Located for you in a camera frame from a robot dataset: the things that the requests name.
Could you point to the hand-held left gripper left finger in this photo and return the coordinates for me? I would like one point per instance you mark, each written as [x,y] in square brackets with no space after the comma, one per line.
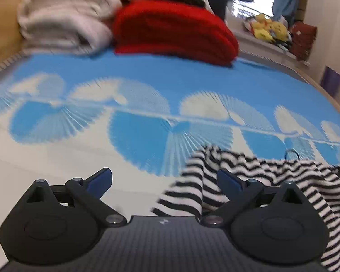
[99,180]

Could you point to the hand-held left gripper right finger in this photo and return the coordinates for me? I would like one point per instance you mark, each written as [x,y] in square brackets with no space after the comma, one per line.
[229,182]

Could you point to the striped top with grey vest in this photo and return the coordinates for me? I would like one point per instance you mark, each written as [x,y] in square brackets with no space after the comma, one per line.
[198,181]

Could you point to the blue patterned bed mat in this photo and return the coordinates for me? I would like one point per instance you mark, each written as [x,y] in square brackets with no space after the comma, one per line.
[102,141]

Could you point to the purple box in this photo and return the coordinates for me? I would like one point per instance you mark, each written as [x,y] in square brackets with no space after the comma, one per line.
[331,80]

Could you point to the yellow plush toy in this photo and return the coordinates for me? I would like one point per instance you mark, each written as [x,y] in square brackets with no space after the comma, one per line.
[279,31]
[260,28]

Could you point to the dark red cushion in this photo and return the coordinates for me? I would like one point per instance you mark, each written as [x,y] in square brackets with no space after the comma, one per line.
[303,39]

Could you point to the red folded blanket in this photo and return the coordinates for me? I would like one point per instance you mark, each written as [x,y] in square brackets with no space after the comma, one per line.
[172,31]

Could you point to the cream folded fleece blanket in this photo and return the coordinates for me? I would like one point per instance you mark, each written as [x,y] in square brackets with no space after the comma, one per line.
[65,19]

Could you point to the wooden headboard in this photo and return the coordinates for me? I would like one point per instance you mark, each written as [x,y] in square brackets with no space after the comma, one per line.
[2,31]

